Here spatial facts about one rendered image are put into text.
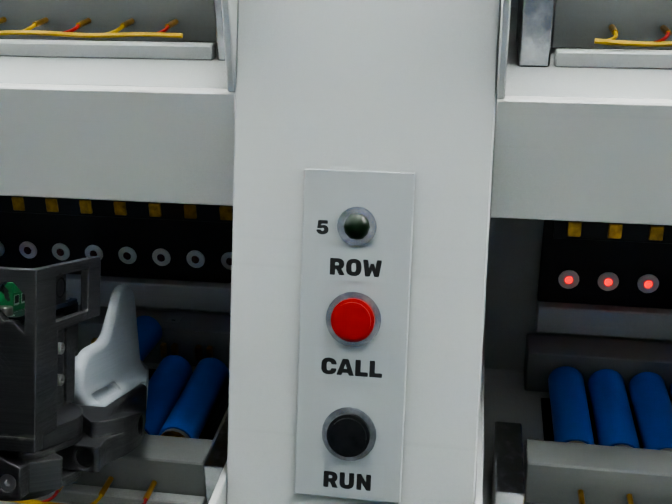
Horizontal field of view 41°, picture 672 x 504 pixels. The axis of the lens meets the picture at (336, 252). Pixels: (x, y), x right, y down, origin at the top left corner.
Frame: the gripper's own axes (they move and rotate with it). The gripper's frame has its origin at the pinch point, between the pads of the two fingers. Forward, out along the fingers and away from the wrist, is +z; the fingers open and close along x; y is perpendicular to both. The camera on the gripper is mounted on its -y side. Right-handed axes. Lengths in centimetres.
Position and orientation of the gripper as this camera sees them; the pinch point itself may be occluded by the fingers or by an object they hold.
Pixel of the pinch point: (102, 382)
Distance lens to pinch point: 45.5
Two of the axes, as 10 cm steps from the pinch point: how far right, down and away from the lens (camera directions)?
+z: 1.4, -0.8, 9.9
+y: 0.4, -10.0, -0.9
